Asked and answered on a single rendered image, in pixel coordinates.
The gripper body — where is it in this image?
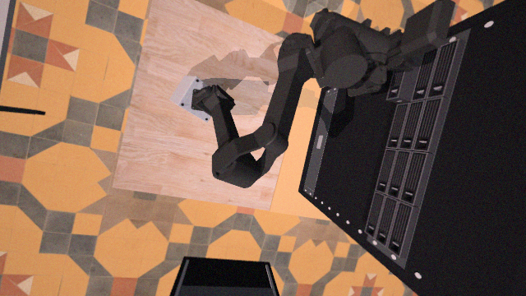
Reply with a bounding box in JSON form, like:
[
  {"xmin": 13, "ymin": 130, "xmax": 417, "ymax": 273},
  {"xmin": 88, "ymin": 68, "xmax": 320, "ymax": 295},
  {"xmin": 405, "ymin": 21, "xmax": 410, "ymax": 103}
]
[{"xmin": 358, "ymin": 0, "xmax": 455, "ymax": 61}]

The tan flat board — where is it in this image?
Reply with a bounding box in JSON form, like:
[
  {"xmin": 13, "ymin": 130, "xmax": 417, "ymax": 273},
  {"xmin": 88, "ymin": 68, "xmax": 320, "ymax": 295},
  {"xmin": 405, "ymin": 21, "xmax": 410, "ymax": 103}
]
[{"xmin": 270, "ymin": 78, "xmax": 332, "ymax": 221}]

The black metal rack frame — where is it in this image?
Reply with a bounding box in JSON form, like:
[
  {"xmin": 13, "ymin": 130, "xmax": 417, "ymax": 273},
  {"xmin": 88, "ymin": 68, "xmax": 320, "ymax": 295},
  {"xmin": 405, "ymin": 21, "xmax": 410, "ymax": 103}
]
[{"xmin": 298, "ymin": 0, "xmax": 526, "ymax": 296}]

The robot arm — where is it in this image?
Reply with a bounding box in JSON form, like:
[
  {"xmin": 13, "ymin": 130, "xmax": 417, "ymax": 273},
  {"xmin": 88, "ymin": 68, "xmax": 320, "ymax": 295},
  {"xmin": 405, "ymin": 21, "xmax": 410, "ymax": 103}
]
[{"xmin": 191, "ymin": 8, "xmax": 387, "ymax": 188}]

